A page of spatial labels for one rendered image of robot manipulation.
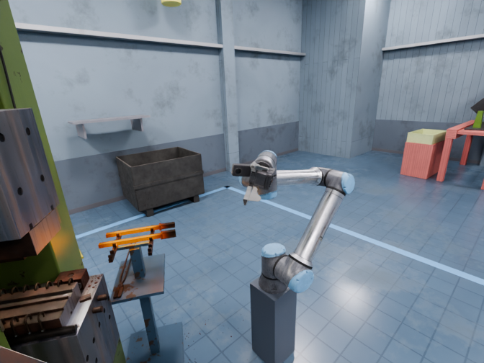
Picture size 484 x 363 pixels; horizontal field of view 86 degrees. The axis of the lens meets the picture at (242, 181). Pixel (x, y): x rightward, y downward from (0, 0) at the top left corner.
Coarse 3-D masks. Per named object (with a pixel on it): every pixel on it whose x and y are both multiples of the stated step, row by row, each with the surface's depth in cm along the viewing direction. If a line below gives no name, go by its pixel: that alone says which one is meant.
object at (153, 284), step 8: (152, 256) 187; (160, 256) 187; (120, 264) 180; (144, 264) 179; (152, 264) 178; (160, 264) 178; (120, 272) 172; (128, 272) 171; (152, 272) 170; (160, 272) 170; (128, 280) 164; (136, 280) 164; (144, 280) 163; (152, 280) 163; (160, 280) 163; (128, 288) 157; (136, 288) 157; (144, 288) 157; (152, 288) 156; (160, 288) 156; (112, 296) 152; (128, 296) 151; (136, 296) 151; (144, 296) 152; (112, 304) 148
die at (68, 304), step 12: (48, 288) 116; (60, 288) 116; (72, 288) 114; (0, 300) 109; (36, 300) 108; (48, 300) 108; (60, 300) 109; (72, 300) 113; (0, 312) 104; (12, 312) 104; (24, 312) 104; (36, 312) 103; (48, 312) 104; (60, 312) 104; (72, 312) 112; (36, 324) 100; (48, 324) 101; (60, 324) 102
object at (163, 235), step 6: (156, 234) 164; (162, 234) 162; (168, 234) 165; (174, 234) 166; (120, 240) 159; (126, 240) 158; (132, 240) 159; (138, 240) 160; (144, 240) 161; (102, 246) 155; (108, 246) 156
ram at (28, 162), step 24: (0, 120) 81; (24, 120) 93; (0, 144) 80; (24, 144) 92; (0, 168) 79; (24, 168) 90; (48, 168) 106; (0, 192) 79; (24, 192) 89; (48, 192) 104; (0, 216) 81; (24, 216) 88; (0, 240) 83
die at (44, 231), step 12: (48, 216) 102; (36, 228) 93; (48, 228) 101; (60, 228) 110; (12, 240) 88; (24, 240) 89; (36, 240) 92; (48, 240) 100; (0, 252) 89; (12, 252) 90; (24, 252) 91; (36, 252) 92
